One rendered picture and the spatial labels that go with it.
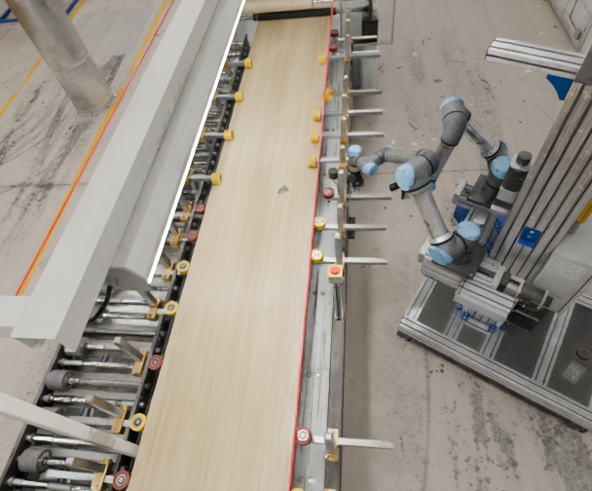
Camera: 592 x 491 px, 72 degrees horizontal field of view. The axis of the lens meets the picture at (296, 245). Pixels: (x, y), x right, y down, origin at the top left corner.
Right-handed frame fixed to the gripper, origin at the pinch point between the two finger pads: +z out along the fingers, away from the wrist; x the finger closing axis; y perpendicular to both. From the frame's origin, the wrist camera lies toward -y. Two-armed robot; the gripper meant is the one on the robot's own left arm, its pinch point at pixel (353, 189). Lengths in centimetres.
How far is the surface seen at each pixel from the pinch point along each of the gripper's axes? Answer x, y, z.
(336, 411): -50, 116, 31
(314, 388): -58, 99, 39
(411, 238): 57, -16, 101
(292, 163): -29, -48, 11
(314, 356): -53, 82, 39
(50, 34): -226, -323, 2
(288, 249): -50, 24, 11
